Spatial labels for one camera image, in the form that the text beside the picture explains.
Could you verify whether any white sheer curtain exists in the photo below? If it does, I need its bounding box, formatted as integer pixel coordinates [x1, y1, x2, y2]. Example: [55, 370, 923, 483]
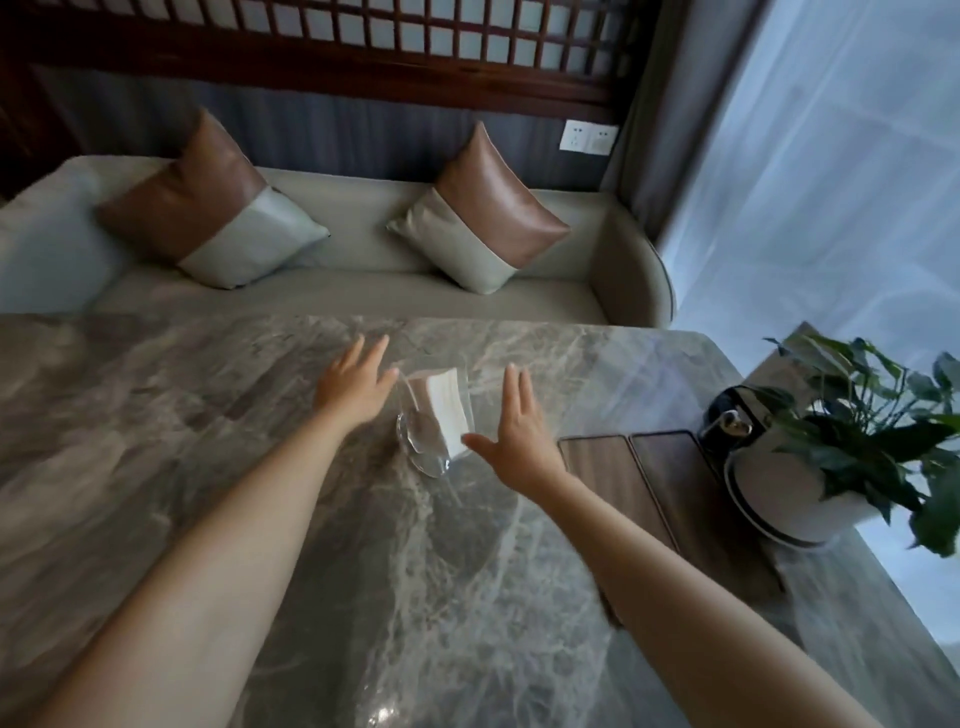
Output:
[658, 0, 960, 646]

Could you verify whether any green leafy houseplant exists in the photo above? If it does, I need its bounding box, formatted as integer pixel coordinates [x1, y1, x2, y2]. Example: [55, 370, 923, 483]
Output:
[749, 333, 960, 560]

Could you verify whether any grey drape curtain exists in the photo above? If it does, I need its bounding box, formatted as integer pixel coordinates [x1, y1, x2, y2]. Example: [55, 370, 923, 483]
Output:
[599, 0, 775, 243]

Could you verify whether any person's left hand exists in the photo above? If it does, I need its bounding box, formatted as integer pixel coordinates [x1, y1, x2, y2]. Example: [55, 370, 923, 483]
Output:
[312, 333, 401, 430]

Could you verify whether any light brown wooden tray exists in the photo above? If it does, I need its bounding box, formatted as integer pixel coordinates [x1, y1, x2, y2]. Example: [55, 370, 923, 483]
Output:
[557, 434, 681, 556]

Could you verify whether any dark wooden lattice screen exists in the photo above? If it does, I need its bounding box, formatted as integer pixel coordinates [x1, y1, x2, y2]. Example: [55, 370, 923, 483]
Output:
[0, 0, 663, 125]

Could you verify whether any dark wooden tray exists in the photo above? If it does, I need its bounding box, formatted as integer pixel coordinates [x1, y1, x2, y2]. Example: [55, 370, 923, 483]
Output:
[628, 429, 787, 605]

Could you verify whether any brown and grey cushion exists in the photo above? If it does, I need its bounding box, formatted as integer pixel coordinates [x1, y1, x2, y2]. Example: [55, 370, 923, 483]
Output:
[386, 121, 574, 296]
[94, 107, 332, 292]

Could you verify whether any grey fabric sofa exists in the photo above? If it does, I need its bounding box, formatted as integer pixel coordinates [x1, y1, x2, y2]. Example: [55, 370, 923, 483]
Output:
[0, 155, 679, 330]

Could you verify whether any grey marble table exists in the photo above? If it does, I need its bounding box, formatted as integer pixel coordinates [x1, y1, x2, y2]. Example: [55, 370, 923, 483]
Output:
[0, 313, 960, 728]

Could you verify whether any person's right hand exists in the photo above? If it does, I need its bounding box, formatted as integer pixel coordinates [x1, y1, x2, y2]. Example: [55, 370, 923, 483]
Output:
[460, 365, 569, 501]

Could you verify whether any person's left forearm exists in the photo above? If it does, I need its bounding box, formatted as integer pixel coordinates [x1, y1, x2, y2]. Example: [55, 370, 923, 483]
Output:
[29, 408, 370, 728]

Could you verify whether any white wall socket panel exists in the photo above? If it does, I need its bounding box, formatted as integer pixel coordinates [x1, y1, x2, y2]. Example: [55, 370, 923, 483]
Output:
[561, 119, 621, 157]

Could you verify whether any black round container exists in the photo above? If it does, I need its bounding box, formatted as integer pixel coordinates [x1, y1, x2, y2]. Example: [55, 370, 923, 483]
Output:
[698, 383, 775, 460]

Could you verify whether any white pot saucer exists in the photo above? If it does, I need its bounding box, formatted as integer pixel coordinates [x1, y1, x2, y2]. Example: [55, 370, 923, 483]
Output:
[722, 449, 864, 550]

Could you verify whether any clear acrylic napkin holder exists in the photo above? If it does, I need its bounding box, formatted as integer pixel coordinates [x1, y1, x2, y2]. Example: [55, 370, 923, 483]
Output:
[395, 363, 476, 480]

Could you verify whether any person's right forearm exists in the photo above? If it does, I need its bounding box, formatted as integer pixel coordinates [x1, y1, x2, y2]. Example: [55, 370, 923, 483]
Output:
[524, 472, 888, 728]

